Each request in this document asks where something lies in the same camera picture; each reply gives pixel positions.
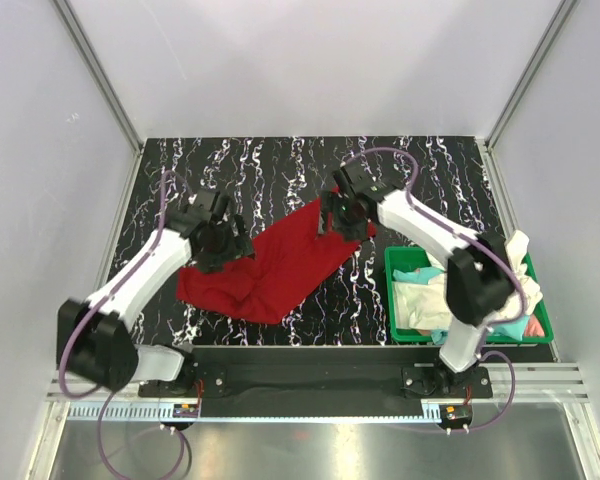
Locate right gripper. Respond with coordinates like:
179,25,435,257
316,190,369,244

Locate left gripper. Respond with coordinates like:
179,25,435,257
198,214,255,274

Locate red t shirt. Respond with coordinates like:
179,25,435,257
176,199,361,325

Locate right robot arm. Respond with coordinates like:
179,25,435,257
317,165,527,397

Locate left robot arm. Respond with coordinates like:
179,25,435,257
56,190,255,398

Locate cream white t shirt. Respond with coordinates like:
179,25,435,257
392,230,544,341

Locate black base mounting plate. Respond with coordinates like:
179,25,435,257
139,346,493,421

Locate left controller box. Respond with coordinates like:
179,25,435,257
172,403,200,418

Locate controller box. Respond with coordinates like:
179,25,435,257
442,404,473,424
172,403,200,418

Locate teal t shirt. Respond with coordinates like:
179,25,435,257
392,266,532,345

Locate pink t shirt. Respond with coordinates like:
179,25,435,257
523,315,545,338

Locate right controller box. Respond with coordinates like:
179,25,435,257
442,404,473,424

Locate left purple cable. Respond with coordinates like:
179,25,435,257
58,170,196,476

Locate grey slotted cable duct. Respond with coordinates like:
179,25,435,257
68,401,442,424

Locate left aluminium frame post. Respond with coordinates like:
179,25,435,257
50,0,144,155

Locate aluminium frame post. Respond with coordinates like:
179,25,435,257
50,0,144,155
484,0,580,150

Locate aluminium front rail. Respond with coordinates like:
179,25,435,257
45,362,591,404

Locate right aluminium frame post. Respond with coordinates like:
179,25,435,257
484,0,580,150

